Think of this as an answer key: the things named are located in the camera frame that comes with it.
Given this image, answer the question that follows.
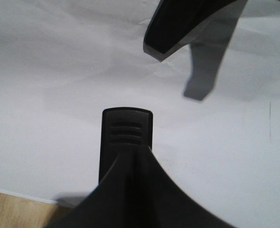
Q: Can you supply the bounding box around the white paper sheet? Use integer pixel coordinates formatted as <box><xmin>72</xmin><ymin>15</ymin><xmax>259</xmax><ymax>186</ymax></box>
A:
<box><xmin>0</xmin><ymin>0</ymin><xmax>280</xmax><ymax>228</ymax></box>

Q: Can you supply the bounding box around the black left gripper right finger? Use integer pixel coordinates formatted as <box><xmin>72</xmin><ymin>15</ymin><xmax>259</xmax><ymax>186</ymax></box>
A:
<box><xmin>140</xmin><ymin>146</ymin><xmax>234</xmax><ymax>228</ymax></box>

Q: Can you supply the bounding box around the wooden desk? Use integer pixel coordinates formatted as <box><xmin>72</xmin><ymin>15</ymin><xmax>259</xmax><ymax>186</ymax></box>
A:
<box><xmin>0</xmin><ymin>193</ymin><xmax>71</xmax><ymax>228</ymax></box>

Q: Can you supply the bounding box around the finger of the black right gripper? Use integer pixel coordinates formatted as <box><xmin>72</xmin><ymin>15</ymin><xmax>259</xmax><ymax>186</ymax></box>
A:
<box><xmin>143</xmin><ymin>0</ymin><xmax>234</xmax><ymax>54</ymax></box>

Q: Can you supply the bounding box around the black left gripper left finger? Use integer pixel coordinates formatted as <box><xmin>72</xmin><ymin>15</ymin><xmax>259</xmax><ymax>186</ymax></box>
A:
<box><xmin>47</xmin><ymin>150</ymin><xmax>137</xmax><ymax>228</ymax></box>

